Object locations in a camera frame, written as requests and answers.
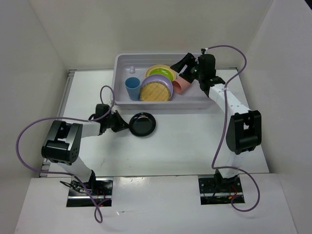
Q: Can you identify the orange plastic plate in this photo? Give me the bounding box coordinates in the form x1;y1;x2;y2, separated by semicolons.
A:
145;64;176;82

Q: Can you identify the blue plastic cup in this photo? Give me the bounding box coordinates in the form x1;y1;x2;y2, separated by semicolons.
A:
125;77;140;101

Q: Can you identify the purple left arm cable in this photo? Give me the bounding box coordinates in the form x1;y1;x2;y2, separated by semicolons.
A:
16;85;115;224

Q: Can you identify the green plastic plate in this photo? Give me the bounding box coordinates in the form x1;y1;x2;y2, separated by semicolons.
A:
149;67;173;79

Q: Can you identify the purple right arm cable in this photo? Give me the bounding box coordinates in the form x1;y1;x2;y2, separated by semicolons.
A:
206;44;260;212

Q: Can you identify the woven bamboo plate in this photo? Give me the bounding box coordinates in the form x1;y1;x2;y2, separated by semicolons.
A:
139;81;171;102

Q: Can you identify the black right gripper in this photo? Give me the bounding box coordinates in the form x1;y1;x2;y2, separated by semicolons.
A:
170;53;204;83

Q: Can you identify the pink plastic cup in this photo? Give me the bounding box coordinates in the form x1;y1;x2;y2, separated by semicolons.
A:
172;77;191;94

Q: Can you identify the purple plastic plate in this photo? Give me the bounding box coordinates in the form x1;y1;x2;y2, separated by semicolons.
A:
140;75;173;100

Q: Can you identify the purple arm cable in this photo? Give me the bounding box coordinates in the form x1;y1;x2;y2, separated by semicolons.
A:
206;44;260;212
16;85;115;224

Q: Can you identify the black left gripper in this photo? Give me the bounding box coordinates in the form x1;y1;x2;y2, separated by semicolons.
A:
104;110;130;132

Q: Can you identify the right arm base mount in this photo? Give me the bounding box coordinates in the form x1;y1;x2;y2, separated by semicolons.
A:
198;175;245;205

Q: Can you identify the black glossy plate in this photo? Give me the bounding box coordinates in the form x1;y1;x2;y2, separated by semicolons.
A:
129;112;156;137

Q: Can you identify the grey plastic bin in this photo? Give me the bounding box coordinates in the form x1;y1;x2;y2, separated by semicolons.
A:
112;52;212;110

